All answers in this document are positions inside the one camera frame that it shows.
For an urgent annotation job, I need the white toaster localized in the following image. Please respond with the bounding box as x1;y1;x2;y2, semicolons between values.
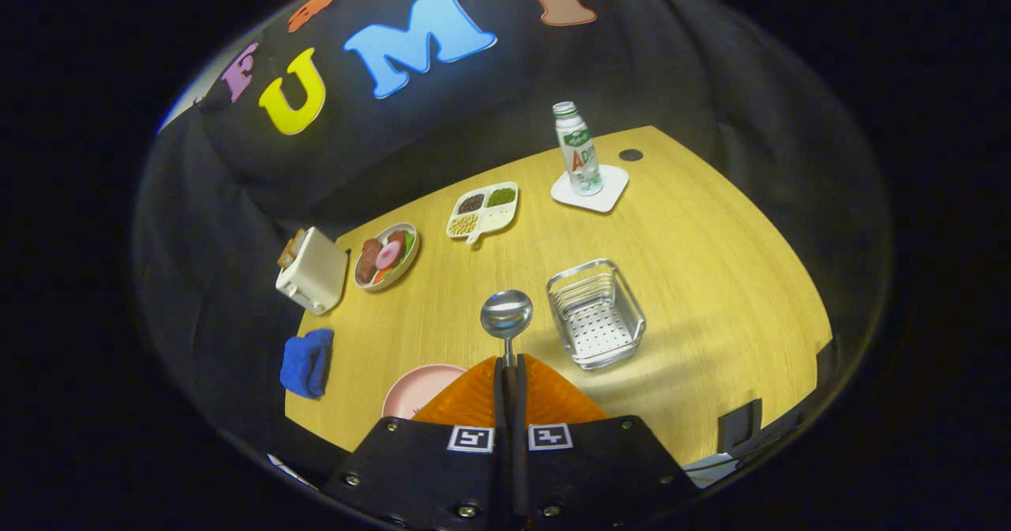
275;227;350;316

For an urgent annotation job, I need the white square coaster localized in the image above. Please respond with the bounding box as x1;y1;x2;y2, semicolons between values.
551;164;630;214

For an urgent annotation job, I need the black table edge bracket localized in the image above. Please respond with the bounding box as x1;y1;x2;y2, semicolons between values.
717;398;764;457

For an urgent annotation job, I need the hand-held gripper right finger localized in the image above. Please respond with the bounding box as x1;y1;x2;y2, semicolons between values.
505;353;700;531

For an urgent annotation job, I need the grey food plate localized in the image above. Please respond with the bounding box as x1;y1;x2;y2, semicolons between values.
353;222;420;292

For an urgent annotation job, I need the white divided grain tray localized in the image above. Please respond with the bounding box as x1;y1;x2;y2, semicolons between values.
445;182;520;245

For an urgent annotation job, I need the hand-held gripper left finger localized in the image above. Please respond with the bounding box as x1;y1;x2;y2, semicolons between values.
320;355;507;531

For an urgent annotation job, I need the metal spoon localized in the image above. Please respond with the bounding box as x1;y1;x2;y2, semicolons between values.
480;289;534;367

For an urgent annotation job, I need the pink plate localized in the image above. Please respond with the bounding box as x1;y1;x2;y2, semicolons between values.
382;363;468;420

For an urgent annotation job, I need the clear cutlery drain basket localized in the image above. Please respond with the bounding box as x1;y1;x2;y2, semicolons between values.
546;258;647;371

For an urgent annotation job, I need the blue folded towel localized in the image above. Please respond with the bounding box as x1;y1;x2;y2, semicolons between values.
280;328;335;400

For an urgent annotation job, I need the white drink bottle green cap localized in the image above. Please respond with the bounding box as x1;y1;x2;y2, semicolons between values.
552;101;603;197

